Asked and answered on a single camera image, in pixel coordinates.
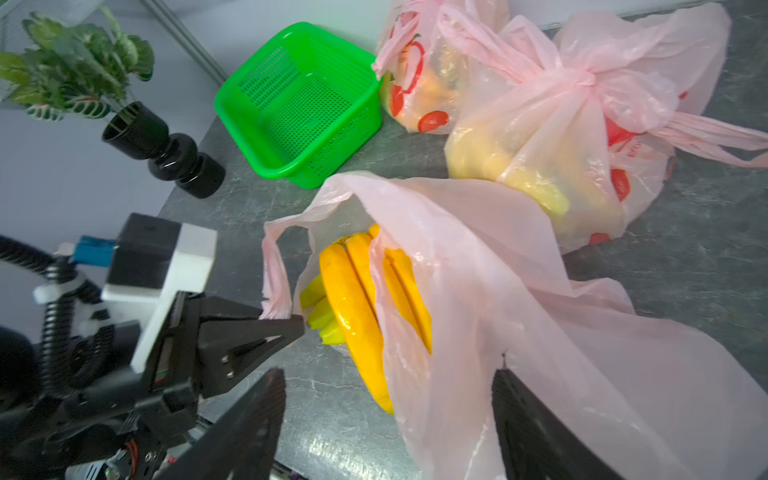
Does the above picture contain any black plant vase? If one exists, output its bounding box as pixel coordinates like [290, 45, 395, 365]
[102, 101, 226, 199]

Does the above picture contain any green potted plant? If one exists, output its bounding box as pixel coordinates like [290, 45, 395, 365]
[1, 7, 155, 122]

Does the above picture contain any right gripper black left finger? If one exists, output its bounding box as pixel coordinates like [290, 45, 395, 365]
[157, 368, 286, 479]

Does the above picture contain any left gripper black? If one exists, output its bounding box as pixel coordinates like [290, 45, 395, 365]
[53, 292, 305, 444]

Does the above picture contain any printed pink plastic bag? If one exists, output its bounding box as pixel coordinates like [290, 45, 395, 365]
[437, 3, 767, 253]
[372, 1, 510, 135]

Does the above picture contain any yellow banana bunch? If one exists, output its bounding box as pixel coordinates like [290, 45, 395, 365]
[318, 224, 433, 414]
[300, 276, 346, 346]

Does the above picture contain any plain pink plastic bag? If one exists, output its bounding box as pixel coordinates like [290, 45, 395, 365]
[262, 172, 767, 479]

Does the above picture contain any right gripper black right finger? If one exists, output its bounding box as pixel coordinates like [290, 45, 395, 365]
[491, 367, 620, 480]

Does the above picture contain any green plastic basket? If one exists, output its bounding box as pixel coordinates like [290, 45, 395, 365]
[214, 22, 382, 190]

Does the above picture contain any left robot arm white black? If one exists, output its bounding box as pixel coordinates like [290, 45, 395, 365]
[1, 238, 303, 479]

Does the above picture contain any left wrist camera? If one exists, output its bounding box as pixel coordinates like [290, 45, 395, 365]
[73, 213, 218, 373]

